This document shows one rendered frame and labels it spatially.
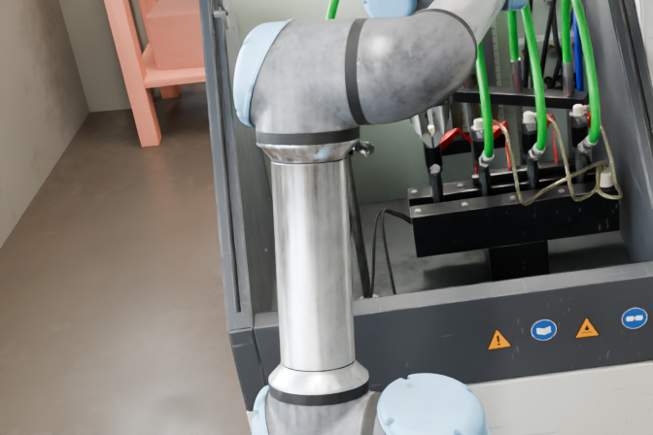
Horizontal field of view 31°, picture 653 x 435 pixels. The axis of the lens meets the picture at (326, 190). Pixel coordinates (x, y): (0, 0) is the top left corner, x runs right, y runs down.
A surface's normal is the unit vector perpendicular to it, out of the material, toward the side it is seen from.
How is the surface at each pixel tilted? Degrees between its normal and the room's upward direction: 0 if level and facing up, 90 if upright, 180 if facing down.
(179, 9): 0
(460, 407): 7
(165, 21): 90
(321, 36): 25
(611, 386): 90
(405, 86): 88
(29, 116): 90
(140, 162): 0
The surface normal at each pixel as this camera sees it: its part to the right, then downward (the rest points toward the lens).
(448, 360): 0.01, 0.49
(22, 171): 0.98, -0.07
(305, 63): -0.31, -0.10
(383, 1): -0.28, 0.50
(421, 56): 0.43, -0.07
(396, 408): -0.02, -0.85
